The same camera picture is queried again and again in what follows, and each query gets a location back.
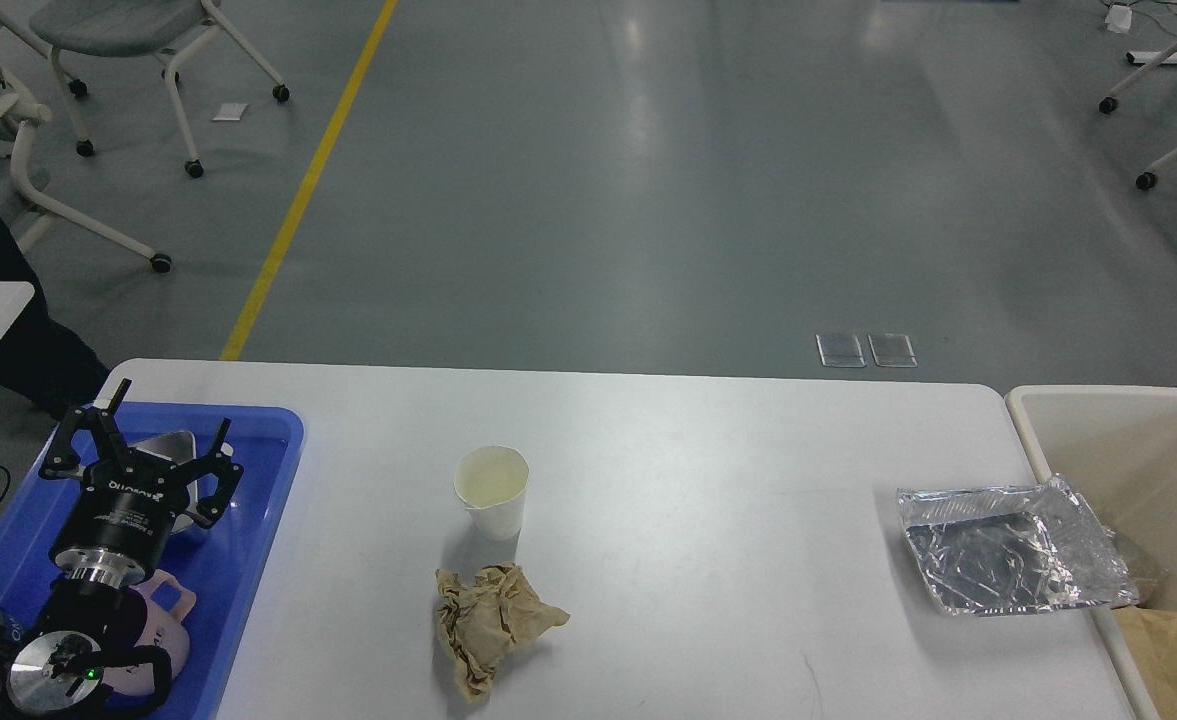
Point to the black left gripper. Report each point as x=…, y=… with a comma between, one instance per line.
x=121, y=521

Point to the pink home mug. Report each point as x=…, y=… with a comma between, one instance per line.
x=152, y=613

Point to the aluminium foil tray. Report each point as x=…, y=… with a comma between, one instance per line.
x=1001, y=551

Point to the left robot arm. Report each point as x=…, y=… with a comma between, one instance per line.
x=67, y=666

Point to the person in dark jeans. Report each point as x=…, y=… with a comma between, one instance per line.
x=40, y=359

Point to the white paper cup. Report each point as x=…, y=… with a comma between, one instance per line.
x=492, y=483

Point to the crumpled brown paper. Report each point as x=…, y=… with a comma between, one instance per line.
x=482, y=622

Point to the grey chair with castors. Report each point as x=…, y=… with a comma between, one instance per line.
x=169, y=31

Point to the beige plastic bin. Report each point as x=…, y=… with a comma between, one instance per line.
x=1117, y=446

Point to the brown paper in bin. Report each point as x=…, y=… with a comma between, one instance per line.
x=1151, y=637

